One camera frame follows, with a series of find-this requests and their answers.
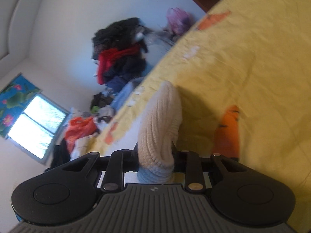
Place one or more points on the yellow printed bedspread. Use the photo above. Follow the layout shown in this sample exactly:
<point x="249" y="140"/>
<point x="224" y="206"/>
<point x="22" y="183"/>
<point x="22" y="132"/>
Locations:
<point x="255" y="65"/>

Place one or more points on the grey plastic bag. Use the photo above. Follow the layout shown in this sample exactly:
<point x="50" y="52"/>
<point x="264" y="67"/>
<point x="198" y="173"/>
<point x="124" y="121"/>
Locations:
<point x="158" y="48"/>

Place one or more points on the white script-printed blanket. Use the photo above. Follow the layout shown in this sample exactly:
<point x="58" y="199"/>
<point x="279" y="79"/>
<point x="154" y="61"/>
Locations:
<point x="81" y="148"/>

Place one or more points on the window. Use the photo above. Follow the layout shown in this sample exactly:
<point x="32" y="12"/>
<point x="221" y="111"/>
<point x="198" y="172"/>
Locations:
<point x="36" y="128"/>

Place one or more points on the light blue blanket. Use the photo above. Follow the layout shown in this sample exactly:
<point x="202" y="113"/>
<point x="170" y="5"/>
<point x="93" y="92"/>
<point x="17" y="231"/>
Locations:
<point x="126" y="93"/>

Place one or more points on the pile of dark clothes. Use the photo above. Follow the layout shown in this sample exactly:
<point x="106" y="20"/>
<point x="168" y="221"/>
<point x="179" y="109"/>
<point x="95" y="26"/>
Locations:
<point x="116" y="32"/>

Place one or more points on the white knit sweater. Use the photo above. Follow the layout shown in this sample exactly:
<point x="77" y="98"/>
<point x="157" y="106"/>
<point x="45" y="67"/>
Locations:
<point x="160" y="126"/>

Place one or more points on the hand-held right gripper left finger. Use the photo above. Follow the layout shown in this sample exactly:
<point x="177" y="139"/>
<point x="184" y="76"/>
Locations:
<point x="116" y="167"/>

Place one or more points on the orange plastic bag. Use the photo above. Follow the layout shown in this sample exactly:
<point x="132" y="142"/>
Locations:
<point x="79" y="129"/>

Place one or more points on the pink plastic bag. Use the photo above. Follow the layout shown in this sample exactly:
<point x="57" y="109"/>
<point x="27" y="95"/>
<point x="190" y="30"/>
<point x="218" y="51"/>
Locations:
<point x="178" y="20"/>

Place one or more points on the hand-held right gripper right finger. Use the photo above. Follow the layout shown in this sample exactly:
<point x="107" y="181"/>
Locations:
<point x="193" y="167"/>

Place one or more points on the blue floral curtain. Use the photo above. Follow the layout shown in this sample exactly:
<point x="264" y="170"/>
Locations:
<point x="17" y="99"/>

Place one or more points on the black garment by window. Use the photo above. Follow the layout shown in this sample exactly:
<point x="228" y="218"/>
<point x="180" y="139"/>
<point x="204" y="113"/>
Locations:
<point x="59" y="154"/>

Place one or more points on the red garment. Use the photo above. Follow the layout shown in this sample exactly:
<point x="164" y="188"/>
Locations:
<point x="114" y="55"/>

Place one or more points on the dark brown garment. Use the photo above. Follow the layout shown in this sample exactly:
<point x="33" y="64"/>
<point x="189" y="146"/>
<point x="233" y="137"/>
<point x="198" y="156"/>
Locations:
<point x="99" y="100"/>

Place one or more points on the navy garment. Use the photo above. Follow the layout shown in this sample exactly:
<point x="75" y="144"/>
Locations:
<point x="121" y="77"/>

